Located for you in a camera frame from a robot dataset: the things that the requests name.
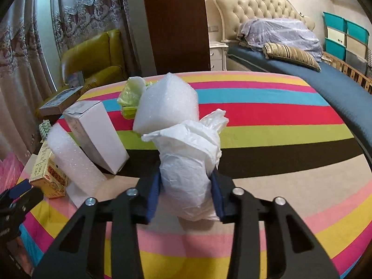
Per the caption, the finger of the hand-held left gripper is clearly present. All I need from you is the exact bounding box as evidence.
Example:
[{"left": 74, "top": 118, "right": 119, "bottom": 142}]
[
  {"left": 0, "top": 179, "right": 32, "bottom": 199},
  {"left": 7, "top": 186, "right": 45, "bottom": 220}
]

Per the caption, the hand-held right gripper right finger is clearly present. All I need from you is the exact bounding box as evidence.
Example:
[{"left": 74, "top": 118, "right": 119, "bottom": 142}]
[{"left": 210, "top": 171, "right": 340, "bottom": 279}]

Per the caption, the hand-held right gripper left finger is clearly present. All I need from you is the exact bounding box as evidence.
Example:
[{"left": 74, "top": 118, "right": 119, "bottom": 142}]
[{"left": 33, "top": 162, "right": 162, "bottom": 279}]

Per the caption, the pink bag lined trash bin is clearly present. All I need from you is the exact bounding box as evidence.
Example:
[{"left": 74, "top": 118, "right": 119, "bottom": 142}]
[{"left": 0, "top": 151, "right": 24, "bottom": 187}]

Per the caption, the white plastic bag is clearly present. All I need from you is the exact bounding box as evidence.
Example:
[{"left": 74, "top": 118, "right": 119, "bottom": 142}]
[{"left": 141, "top": 109, "right": 230, "bottom": 222}]

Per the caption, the L-shaped white foam block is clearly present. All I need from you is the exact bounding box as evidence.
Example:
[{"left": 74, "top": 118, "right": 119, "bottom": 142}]
[{"left": 133, "top": 73, "right": 199, "bottom": 136}]

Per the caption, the green plastic bag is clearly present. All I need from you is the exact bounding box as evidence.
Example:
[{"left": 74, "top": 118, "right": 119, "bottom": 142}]
[{"left": 117, "top": 76, "right": 153, "bottom": 120}]

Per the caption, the tan cardboard box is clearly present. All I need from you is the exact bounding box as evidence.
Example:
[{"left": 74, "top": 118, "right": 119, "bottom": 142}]
[{"left": 29, "top": 140, "right": 69, "bottom": 199}]

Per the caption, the flat white foam slab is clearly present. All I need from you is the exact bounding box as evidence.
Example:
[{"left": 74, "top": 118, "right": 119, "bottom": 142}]
[{"left": 46, "top": 122, "right": 106, "bottom": 208}]

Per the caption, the green patterned cloth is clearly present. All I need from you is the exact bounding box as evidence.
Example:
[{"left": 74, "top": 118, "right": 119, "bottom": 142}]
[{"left": 39, "top": 119, "right": 52, "bottom": 140}]

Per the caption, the pale lavender tall box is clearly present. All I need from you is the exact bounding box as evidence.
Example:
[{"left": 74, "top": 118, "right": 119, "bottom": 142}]
[{"left": 63, "top": 100, "right": 130, "bottom": 175}]

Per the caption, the striped colourful tablecloth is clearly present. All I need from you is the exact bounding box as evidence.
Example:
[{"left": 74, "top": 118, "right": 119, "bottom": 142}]
[{"left": 16, "top": 70, "right": 372, "bottom": 279}]

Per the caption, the large book box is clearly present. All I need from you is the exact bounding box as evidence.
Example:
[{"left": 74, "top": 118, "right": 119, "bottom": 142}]
[{"left": 39, "top": 86, "right": 84, "bottom": 117}]

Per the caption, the beige lace curtain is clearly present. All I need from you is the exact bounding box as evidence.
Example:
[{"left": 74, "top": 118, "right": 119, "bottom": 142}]
[
  {"left": 51, "top": 0, "right": 140, "bottom": 76},
  {"left": 0, "top": 0, "right": 59, "bottom": 163}
]

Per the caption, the small picture box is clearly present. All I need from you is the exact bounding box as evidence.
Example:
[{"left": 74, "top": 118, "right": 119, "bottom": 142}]
[{"left": 65, "top": 71, "right": 86, "bottom": 88}]

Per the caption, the white nightstand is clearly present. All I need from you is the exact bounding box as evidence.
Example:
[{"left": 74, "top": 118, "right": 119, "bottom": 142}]
[{"left": 209, "top": 40, "right": 228, "bottom": 71}]

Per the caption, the yellow leather armchair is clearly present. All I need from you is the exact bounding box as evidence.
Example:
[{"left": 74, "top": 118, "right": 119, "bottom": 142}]
[{"left": 60, "top": 29, "right": 128, "bottom": 93}]

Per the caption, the blue bed mattress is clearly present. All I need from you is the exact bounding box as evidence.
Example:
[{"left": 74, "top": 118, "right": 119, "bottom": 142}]
[{"left": 227, "top": 45, "right": 372, "bottom": 149}]

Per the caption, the gold striped pillow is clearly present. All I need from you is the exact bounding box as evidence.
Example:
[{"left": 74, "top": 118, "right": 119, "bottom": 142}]
[{"left": 263, "top": 43, "right": 322, "bottom": 72}]

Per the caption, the dark wooden wardrobe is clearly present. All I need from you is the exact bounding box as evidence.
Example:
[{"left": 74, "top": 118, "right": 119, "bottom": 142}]
[{"left": 142, "top": 0, "right": 211, "bottom": 74}]

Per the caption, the cream tufted headboard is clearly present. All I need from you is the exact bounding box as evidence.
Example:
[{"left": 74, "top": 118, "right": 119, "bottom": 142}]
[{"left": 213, "top": 0, "right": 316, "bottom": 45}]

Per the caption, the stack of storage boxes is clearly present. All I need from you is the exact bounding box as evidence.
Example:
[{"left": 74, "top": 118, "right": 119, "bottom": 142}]
[{"left": 322, "top": 12, "right": 370, "bottom": 70}]

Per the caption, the wooden bed rail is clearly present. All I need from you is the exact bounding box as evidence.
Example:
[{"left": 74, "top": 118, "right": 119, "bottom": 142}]
[{"left": 321, "top": 51, "right": 372, "bottom": 94}]

